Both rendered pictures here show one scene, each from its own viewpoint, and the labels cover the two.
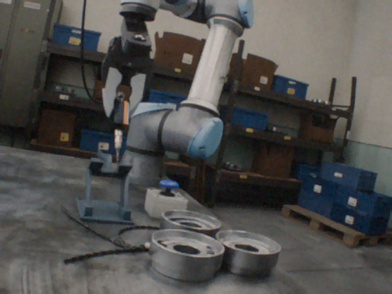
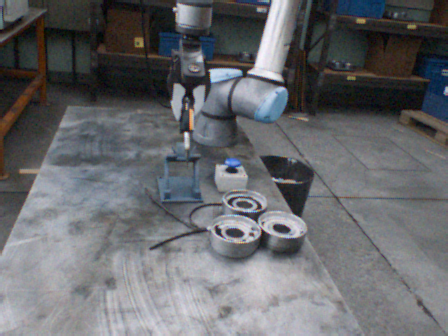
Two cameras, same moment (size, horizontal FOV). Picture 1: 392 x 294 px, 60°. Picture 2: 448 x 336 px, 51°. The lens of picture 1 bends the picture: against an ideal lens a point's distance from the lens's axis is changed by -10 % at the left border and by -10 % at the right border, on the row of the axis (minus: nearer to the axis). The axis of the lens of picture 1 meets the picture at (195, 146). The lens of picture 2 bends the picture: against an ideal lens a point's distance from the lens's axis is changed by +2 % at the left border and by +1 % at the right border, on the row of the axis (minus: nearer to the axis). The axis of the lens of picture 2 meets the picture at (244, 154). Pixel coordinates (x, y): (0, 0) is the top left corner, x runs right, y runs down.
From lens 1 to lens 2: 44 cm
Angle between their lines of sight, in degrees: 19
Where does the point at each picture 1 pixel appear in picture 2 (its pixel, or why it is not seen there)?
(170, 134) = (238, 104)
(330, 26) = not seen: outside the picture
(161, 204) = (226, 181)
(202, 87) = (267, 58)
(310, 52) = not seen: outside the picture
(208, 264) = (247, 246)
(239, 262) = (272, 242)
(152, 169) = (225, 131)
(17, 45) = not seen: outside the picture
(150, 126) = (220, 95)
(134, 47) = (190, 79)
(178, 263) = (226, 246)
